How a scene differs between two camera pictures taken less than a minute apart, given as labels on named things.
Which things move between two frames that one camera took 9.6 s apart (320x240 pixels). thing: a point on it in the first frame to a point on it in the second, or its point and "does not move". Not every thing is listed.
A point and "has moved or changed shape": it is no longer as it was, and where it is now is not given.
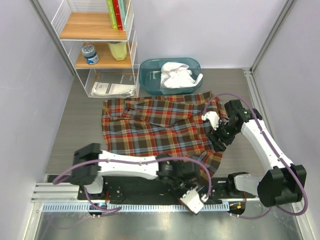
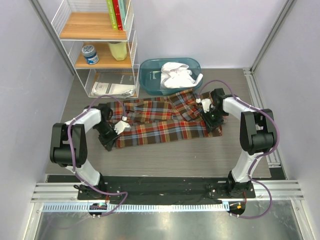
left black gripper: (190, 184) to (108, 143)
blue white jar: (89, 53) does not move
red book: (118, 15) does not move
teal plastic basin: (150, 73) does not move
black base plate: (118, 189) does not move
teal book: (122, 8) does not move
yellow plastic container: (119, 49) does not move
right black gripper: (214, 136) to (210, 124)
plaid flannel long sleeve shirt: (163, 126) has moved or changed shape
